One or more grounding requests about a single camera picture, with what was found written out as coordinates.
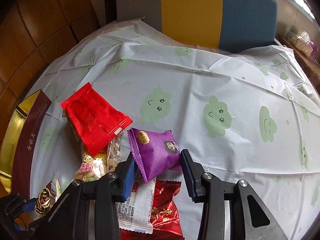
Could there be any brown snack packet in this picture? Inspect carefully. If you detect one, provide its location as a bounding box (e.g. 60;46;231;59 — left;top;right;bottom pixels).
34;175;62;219

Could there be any dark red foil packet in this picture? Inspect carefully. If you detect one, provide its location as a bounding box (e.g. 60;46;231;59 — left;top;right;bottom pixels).
120;180;184;240

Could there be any purple snack packet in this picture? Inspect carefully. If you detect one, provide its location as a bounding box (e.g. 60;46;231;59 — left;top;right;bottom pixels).
127;128;182;183

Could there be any white snack packet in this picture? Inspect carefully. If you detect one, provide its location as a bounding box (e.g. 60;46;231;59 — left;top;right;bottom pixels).
116;170;156;234

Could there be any red snack packet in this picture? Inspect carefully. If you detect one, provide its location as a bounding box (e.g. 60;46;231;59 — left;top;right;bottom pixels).
60;82;132;157

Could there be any gold tin box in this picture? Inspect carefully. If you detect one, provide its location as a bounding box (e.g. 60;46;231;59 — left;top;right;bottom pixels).
1;90;52;197

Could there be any orange peanut snack bag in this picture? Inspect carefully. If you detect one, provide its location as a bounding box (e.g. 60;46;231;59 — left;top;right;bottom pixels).
73;132;126;182

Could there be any green cloud pattern tablecloth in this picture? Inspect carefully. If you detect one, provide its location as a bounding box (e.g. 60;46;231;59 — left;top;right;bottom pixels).
30;21;319;239

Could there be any wooden side shelf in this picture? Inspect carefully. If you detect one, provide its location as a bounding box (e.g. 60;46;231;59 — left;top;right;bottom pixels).
277;34;319;90

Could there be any grey yellow blue chair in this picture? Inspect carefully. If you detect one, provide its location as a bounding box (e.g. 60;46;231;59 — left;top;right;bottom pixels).
116;0;278;53

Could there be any tissue box on shelf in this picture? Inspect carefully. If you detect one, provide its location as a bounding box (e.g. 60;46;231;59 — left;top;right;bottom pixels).
287;25;313;58

